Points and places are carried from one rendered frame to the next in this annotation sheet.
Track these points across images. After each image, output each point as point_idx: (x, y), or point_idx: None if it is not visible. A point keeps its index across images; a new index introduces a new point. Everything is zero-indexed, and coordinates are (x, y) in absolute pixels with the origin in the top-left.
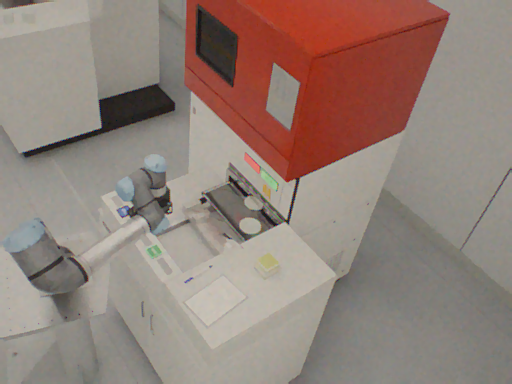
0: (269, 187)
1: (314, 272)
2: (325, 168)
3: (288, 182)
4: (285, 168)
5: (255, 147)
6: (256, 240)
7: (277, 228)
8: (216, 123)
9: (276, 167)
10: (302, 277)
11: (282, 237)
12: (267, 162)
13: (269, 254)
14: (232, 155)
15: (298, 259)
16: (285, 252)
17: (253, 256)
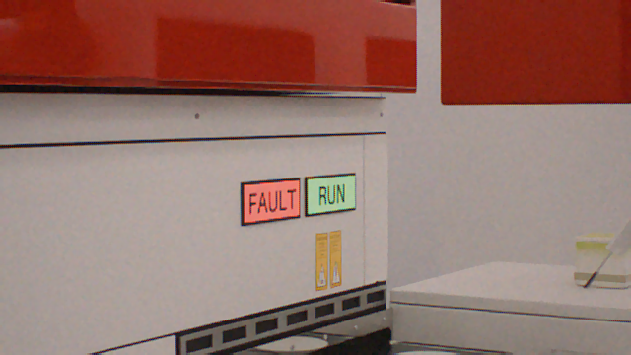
0: (332, 227)
1: (523, 268)
2: None
3: (376, 127)
4: (412, 40)
5: (334, 62)
6: (520, 296)
7: (431, 290)
8: (89, 196)
9: (394, 66)
10: (558, 271)
11: (457, 286)
12: (372, 79)
13: (585, 235)
14: (189, 276)
15: (508, 275)
16: (507, 281)
17: (584, 293)
